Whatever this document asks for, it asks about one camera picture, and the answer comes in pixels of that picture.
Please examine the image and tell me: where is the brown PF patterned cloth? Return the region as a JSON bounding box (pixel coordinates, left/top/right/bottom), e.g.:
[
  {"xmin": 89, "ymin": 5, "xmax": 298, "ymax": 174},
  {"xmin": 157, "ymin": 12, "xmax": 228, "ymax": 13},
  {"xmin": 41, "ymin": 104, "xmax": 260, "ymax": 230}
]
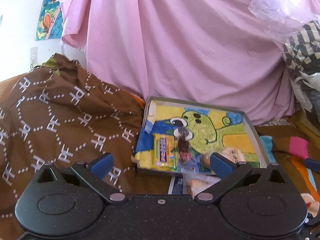
[{"xmin": 1, "ymin": 54, "xmax": 144, "ymax": 239}]

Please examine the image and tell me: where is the grey box with frog drawing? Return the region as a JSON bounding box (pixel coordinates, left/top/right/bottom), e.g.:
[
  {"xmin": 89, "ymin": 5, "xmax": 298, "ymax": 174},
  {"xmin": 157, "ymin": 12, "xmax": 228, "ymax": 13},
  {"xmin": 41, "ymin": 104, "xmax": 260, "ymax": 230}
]
[{"xmin": 131, "ymin": 96, "xmax": 269, "ymax": 176}]

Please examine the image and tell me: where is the colourful cartoon blanket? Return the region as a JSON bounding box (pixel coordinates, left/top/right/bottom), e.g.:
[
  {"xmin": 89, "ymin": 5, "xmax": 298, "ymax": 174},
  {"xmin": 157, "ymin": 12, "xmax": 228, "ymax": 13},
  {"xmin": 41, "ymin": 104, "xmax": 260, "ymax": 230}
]
[{"xmin": 255, "ymin": 125, "xmax": 319, "ymax": 217}]

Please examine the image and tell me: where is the blue and white snack packet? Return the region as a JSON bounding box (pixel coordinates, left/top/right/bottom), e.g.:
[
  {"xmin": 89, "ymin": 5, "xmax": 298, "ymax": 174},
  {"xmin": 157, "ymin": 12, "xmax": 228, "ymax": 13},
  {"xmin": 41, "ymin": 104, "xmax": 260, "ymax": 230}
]
[{"xmin": 168, "ymin": 177, "xmax": 186, "ymax": 195}]

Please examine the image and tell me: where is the round bun snack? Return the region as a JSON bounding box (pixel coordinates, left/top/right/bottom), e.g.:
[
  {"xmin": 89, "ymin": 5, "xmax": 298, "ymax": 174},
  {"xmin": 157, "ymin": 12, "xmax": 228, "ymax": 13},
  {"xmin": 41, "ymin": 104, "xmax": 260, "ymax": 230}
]
[{"xmin": 200, "ymin": 147, "xmax": 246, "ymax": 169}]

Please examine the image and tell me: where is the toast bread clear packet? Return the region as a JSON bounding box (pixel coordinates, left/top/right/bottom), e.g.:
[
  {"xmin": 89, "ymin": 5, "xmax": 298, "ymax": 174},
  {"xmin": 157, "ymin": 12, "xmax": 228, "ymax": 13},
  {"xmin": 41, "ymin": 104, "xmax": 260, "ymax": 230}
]
[{"xmin": 183, "ymin": 173, "xmax": 221, "ymax": 198}]

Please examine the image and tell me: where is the pink bed sheet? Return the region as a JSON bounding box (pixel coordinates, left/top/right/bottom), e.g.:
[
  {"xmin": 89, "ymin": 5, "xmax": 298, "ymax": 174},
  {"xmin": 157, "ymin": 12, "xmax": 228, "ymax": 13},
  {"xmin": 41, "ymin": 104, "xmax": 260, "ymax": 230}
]
[{"xmin": 58, "ymin": 0, "xmax": 320, "ymax": 126}]

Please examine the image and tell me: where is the yellow candy packet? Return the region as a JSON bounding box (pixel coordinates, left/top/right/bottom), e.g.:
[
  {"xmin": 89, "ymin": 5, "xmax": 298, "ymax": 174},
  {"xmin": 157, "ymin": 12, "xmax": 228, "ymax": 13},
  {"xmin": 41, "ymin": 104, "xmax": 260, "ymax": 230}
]
[{"xmin": 152, "ymin": 134, "xmax": 177, "ymax": 172}]

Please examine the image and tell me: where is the black white striped cloth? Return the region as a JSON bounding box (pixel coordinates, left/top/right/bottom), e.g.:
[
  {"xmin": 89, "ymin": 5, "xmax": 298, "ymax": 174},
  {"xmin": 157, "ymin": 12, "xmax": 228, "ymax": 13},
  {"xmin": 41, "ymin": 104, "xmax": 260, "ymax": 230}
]
[{"xmin": 283, "ymin": 20, "xmax": 319, "ymax": 128}]

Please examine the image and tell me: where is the dark brown wrapped snack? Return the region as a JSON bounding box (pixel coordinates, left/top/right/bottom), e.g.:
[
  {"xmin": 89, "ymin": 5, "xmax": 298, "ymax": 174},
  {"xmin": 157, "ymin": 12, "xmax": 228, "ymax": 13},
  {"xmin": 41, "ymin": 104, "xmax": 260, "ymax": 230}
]
[{"xmin": 177, "ymin": 136, "xmax": 191, "ymax": 163}]

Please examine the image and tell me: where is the clear plastic bag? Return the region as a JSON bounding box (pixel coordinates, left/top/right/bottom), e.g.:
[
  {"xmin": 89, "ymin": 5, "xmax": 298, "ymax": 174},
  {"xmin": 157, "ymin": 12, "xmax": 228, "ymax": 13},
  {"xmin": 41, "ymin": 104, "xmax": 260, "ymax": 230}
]
[{"xmin": 248, "ymin": 0, "xmax": 319, "ymax": 44}]

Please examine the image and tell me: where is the colourful wall poster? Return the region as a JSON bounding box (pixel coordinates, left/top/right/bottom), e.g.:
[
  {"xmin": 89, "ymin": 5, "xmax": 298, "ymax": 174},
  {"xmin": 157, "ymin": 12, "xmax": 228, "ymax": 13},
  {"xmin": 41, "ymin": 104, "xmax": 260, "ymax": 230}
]
[{"xmin": 35, "ymin": 0, "xmax": 63, "ymax": 41}]

